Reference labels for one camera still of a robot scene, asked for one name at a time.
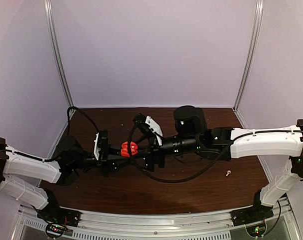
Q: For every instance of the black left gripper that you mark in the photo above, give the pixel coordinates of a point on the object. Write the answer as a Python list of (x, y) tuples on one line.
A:
[(104, 162)]

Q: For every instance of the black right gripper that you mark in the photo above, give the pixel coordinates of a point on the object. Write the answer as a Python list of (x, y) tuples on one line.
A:
[(152, 148)]

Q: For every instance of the red round earbud charging case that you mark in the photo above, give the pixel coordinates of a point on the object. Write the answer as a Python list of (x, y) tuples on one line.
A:
[(127, 148)]

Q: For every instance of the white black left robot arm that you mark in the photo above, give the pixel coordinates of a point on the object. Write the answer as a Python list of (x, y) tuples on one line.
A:
[(61, 169)]

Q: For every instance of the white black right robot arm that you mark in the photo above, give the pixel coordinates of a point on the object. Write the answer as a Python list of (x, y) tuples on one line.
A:
[(226, 143)]

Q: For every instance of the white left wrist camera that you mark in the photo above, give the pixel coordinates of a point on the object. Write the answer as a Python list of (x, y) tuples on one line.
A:
[(96, 149)]

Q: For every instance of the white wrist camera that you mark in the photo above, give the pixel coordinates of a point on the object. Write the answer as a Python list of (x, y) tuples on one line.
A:
[(149, 127), (96, 149)]

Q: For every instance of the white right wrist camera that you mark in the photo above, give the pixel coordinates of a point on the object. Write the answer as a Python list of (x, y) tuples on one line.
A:
[(149, 127)]

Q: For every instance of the aluminium front rail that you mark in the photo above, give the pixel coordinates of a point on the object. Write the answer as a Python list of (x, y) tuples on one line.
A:
[(214, 225)]

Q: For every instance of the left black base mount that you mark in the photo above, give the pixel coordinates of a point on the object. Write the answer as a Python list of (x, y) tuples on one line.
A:
[(54, 213)]

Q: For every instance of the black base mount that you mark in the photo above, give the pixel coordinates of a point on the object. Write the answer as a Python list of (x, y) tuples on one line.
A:
[(255, 213), (54, 213)]

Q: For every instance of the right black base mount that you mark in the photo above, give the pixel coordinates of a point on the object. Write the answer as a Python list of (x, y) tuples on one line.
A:
[(255, 213)]

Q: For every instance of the left aluminium frame post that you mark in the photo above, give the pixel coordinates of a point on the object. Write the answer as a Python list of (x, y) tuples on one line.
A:
[(56, 51)]

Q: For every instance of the aluminium frame post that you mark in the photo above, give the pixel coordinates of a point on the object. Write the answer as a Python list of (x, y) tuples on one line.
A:
[(256, 29), (56, 51)]

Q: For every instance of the right aluminium frame post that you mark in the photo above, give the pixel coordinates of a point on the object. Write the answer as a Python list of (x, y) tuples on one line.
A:
[(256, 29)]

